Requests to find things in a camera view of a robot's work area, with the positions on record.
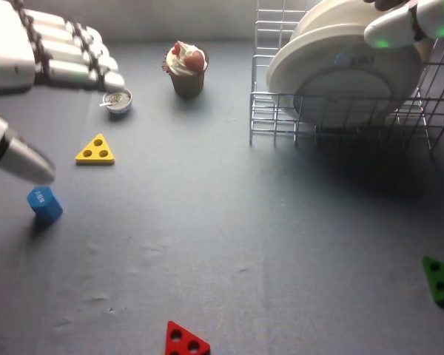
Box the white backdrop board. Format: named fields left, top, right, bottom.
left=92, top=0, right=260, bottom=44

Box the red triangle block with holes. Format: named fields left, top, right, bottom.
left=165, top=319, right=211, bottom=355

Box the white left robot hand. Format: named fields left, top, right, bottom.
left=0, top=0, right=127, bottom=184

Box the green triangle block with holes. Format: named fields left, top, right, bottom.
left=421, top=255, right=444, bottom=308

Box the yellow triangle block with holes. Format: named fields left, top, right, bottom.
left=75, top=132, right=116, bottom=166

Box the cupcake with white cream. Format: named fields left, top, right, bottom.
left=161, top=41, right=210, bottom=99

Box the blue hexagonal block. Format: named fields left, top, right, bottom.
left=26, top=185, right=64, bottom=224

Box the silver wire dish rack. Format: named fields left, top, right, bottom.
left=249, top=0, right=444, bottom=155

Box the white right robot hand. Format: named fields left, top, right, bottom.
left=362, top=0, right=444, bottom=50

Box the small cup of green sauce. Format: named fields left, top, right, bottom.
left=102, top=87, right=133, bottom=114

